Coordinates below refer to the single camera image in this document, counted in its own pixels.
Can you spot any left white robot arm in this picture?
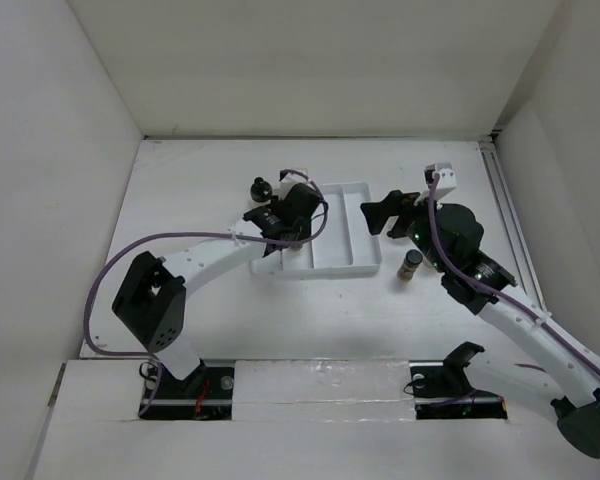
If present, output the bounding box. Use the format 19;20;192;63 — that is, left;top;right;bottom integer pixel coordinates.
112;183;328;397

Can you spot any white divided tray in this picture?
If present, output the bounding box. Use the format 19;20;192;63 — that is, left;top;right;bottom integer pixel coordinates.
250;182;382;280

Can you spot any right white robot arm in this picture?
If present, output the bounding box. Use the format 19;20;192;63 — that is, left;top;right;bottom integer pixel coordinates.
360;190;600;459

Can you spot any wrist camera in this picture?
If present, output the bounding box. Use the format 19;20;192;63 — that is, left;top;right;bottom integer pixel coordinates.
278;168;308;196
423;162;457;201

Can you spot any black pump white powder bottle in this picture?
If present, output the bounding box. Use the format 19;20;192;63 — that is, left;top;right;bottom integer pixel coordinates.
249;177;279;209

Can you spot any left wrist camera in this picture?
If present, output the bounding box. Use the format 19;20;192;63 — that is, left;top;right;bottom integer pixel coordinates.
278;168;308;196

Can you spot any aluminium rail right side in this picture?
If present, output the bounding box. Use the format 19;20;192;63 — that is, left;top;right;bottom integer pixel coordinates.
478;136;547;310

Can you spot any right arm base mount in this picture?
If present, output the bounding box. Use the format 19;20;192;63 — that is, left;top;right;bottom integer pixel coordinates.
403;342;508;420

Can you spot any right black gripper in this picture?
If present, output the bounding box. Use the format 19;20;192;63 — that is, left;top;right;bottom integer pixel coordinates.
361;188;450;273

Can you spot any brown spice bottle yellow label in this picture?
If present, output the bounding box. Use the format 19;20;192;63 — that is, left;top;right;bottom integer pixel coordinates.
397;249;424;282

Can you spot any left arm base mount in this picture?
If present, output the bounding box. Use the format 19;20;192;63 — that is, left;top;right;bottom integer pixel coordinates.
138;361;236;421

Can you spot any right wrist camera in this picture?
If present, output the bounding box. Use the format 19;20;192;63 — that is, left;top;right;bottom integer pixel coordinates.
423;162;457;201

